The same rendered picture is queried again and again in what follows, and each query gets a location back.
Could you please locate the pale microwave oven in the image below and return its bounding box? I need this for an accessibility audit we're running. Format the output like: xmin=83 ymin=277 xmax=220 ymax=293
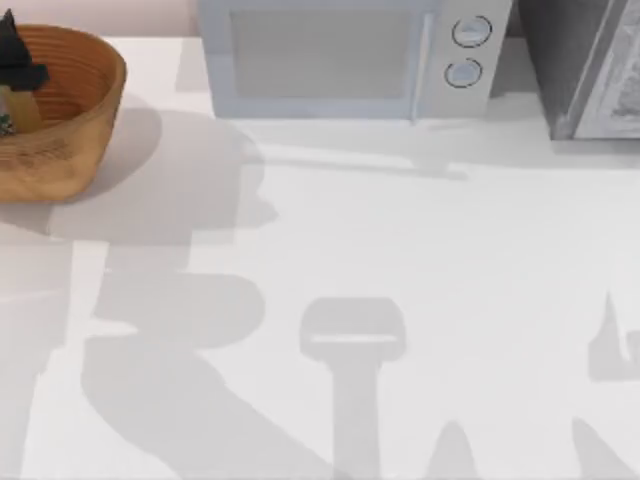
xmin=196 ymin=0 xmax=515 ymax=125

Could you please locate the microwave door handle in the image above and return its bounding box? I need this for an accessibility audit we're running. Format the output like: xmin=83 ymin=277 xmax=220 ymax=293
xmin=410 ymin=11 xmax=434 ymax=125

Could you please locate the microwave oven door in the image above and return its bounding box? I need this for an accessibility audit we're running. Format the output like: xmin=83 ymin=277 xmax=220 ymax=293
xmin=198 ymin=0 xmax=432 ymax=121

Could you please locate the wooden basket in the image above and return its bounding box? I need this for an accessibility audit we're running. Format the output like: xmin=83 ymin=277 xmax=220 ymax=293
xmin=0 ymin=24 xmax=128 ymax=203

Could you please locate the microwave knob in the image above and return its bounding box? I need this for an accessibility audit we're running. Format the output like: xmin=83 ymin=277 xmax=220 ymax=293
xmin=451 ymin=14 xmax=494 ymax=49
xmin=443 ymin=56 xmax=484 ymax=90

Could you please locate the yellow bottle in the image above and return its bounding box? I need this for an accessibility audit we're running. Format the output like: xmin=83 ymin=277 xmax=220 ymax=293
xmin=0 ymin=83 xmax=43 ymax=137

